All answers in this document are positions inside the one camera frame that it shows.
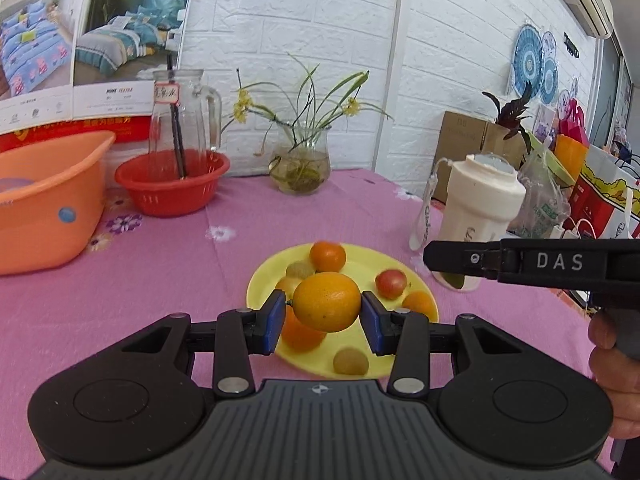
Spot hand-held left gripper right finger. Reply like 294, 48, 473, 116
361, 291, 521, 401

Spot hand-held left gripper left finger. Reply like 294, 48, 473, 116
122, 291, 287, 401

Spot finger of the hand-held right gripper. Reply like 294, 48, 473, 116
423, 239, 505, 282

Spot yellow red plum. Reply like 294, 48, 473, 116
274, 275, 301, 302

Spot yellow-green kiwi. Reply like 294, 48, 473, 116
333, 348, 370, 375

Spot large yellow-orange orange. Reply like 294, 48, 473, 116
292, 271, 362, 332

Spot brown kiwi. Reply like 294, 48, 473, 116
286, 260, 317, 281

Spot yellow plate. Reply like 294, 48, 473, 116
246, 243, 440, 380

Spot person's right hand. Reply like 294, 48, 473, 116
588, 309, 640, 442

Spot white power strip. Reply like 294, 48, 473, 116
550, 210, 598, 241

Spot white tumbler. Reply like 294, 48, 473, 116
409, 154, 527, 293

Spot clear plastic bag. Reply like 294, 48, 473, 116
515, 152, 571, 238

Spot green paper bag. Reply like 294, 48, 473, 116
525, 132, 576, 186

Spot orange gift bag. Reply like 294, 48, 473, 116
554, 134, 590, 181

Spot cardboard box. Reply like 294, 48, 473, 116
432, 110, 531, 203

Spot pink floral tablecloth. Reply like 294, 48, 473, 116
0, 167, 616, 480

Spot pink gift bag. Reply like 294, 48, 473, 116
557, 100, 591, 148

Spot glass vase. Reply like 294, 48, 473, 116
268, 127, 332, 196

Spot purple leaf plant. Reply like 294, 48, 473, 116
482, 82, 533, 156

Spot red plastic basket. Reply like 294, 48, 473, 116
115, 150, 232, 218

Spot medium blue paper fan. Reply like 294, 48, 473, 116
540, 57, 558, 106

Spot large blue paper fan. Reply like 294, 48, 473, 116
513, 25, 544, 96

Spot black straw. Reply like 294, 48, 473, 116
166, 55, 187, 179

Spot green plant yellow flowers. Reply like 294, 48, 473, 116
220, 52, 396, 161

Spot glass pitcher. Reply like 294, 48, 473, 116
148, 69, 223, 181

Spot orange plastic basin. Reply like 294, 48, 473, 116
0, 130, 117, 276

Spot red wall banner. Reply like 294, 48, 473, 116
0, 112, 151, 153

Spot wall poster teal bedding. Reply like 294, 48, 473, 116
72, 0, 198, 117

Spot wall poster blue bedding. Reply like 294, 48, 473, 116
0, 0, 77, 133

